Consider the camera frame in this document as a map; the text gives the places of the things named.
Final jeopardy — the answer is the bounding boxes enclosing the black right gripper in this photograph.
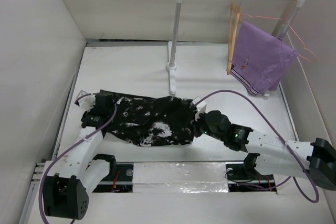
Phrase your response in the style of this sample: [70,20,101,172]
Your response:
[185,109,225,142]

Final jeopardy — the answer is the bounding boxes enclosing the black white patterned trousers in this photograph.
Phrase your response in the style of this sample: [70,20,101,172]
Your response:
[80,91,200,148]

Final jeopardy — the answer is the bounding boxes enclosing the wooden hanger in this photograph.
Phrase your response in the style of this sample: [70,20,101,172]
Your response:
[227,0,243,75]

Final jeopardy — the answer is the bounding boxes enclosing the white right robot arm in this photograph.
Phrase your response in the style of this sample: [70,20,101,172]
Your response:
[192,111,335,191]

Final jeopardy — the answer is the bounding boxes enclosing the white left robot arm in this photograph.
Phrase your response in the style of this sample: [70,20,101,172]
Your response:
[38,90,117,223]

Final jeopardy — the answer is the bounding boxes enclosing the silver tape strip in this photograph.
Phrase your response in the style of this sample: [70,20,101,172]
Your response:
[132,162,228,194]

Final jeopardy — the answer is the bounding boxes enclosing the purple garment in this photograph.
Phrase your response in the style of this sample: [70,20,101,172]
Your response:
[230,22,299,96]

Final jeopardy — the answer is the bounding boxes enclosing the white silver clothes rack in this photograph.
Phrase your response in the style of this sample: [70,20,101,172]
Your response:
[166,0,305,95]

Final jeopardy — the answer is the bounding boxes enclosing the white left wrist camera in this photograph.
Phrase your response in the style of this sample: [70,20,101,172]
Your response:
[75,90,95,111]

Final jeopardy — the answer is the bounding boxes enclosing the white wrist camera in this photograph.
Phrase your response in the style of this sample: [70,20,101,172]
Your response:
[192,97,207,117]
[75,90,95,111]

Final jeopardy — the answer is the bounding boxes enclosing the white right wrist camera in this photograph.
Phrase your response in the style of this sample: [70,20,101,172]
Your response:
[192,97,207,117]

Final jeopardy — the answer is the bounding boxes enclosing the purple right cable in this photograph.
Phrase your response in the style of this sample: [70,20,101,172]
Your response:
[196,89,320,204]

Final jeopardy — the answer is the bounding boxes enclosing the purple cable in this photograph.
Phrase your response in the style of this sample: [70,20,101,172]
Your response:
[196,89,320,204]
[38,92,118,224]

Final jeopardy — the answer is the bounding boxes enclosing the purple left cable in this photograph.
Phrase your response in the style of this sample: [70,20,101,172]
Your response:
[38,92,118,224]

